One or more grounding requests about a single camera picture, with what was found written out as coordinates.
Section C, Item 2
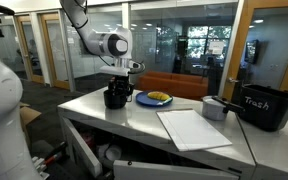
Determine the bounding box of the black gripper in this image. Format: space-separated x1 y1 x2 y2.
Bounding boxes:
107 74 135 103

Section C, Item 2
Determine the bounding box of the black bowl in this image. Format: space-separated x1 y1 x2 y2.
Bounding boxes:
103 87 129 110

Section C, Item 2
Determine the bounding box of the white bowl inside cabinet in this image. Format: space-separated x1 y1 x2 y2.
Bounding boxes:
104 144 123 163

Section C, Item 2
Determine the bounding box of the blue round plate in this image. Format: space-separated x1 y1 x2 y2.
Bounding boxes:
135 90 174 108

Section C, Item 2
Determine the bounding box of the white counter cabinet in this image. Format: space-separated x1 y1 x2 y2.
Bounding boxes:
56 86 288 180

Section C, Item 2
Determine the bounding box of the yellow toy corn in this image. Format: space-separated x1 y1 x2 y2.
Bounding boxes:
146 91 171 102

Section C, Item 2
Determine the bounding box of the white and blue utensil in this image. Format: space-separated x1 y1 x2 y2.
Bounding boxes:
156 97 174 106

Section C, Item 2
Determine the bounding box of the orange sofa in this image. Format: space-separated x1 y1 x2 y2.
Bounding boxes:
137 70 209 101

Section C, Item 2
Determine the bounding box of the open white cabinet door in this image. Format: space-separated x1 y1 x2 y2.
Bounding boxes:
61 116 104 178

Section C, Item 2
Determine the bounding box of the white paper pad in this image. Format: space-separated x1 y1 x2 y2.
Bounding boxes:
155 108 234 153

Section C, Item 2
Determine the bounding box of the red and black hand tool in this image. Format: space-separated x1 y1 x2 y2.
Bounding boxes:
44 141 69 167

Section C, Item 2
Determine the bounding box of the brown cardboard box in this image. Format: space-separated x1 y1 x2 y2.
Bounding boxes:
18 101 42 133

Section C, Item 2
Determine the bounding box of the black trash bin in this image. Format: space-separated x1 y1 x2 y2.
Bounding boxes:
238 83 288 132

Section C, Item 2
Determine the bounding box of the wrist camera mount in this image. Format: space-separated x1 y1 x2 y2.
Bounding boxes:
99 57 146 77

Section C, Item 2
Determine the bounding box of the wooden frame glass door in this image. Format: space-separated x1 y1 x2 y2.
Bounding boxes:
14 14 45 85
221 0 288 102
38 12 71 91

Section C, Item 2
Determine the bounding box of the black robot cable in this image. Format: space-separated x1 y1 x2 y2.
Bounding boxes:
71 0 114 68

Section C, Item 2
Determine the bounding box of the grey pot with black handle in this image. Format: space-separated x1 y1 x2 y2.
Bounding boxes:
201 95 246 122

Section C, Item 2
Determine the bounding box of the white wall sign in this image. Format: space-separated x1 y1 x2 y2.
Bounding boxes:
210 41 225 56

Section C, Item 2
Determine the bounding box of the wall mounted television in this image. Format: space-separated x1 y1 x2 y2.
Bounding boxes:
244 39 261 65

